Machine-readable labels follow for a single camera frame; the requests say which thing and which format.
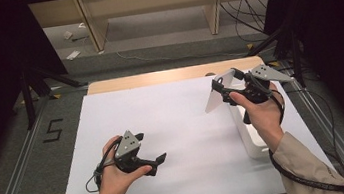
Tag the light wooden shelf unit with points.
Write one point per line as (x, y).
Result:
(154, 2)

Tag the white paper scrap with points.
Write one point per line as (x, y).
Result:
(73, 55)
(67, 35)

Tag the yellow tape piece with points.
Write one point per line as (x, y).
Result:
(249, 46)
(274, 63)
(57, 96)

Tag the person's left hand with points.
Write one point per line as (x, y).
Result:
(117, 181)

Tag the white foam board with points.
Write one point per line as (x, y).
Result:
(177, 126)

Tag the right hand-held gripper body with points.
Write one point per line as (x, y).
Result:
(259, 82)

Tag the white plastic bin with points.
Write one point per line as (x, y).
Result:
(249, 137)

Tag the person's right hand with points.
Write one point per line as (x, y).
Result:
(263, 118)

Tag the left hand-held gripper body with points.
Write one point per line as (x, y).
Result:
(127, 146)

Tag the dark table grommet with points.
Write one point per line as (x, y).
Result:
(209, 74)

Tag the iridescent phone case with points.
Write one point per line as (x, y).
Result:
(218, 96)

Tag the black metal stand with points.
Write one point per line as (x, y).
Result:
(33, 91)
(287, 44)

